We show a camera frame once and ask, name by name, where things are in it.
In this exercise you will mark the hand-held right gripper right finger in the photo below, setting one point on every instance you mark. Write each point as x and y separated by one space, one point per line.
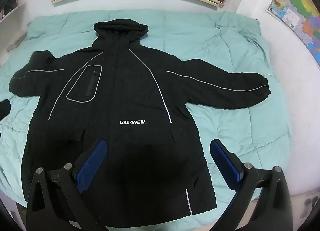
226 164

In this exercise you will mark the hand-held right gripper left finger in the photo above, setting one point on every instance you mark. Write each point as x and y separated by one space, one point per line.
90 164

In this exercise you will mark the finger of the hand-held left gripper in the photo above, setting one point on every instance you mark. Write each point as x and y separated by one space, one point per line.
4 109

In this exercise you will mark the black hooded jacket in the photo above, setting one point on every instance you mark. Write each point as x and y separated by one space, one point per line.
130 90

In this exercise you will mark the white bedside cabinet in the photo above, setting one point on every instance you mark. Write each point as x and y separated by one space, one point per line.
15 25

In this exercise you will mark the dark slipper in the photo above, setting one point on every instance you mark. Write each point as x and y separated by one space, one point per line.
310 203

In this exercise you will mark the teal quilted blanket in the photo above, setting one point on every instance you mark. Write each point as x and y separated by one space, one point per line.
200 45

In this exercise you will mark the colourful wall map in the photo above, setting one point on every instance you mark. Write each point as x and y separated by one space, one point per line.
300 3

